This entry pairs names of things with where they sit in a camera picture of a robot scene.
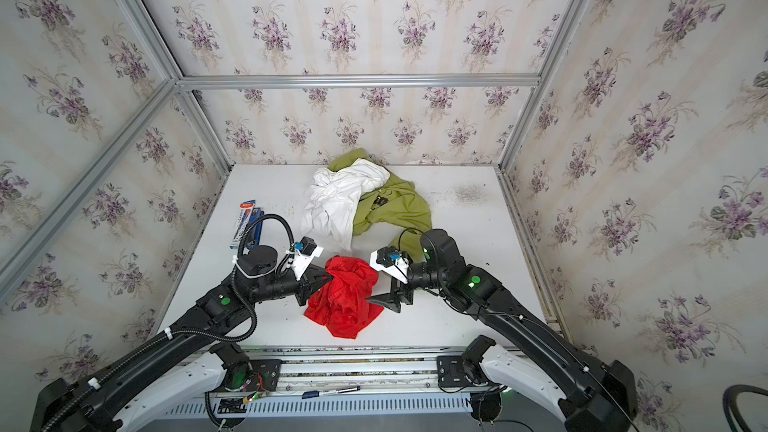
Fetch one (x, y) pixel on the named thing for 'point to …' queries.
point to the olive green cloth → (396, 202)
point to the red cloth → (342, 303)
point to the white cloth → (331, 205)
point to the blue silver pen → (314, 393)
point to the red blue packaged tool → (247, 214)
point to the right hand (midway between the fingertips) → (368, 278)
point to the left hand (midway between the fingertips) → (333, 271)
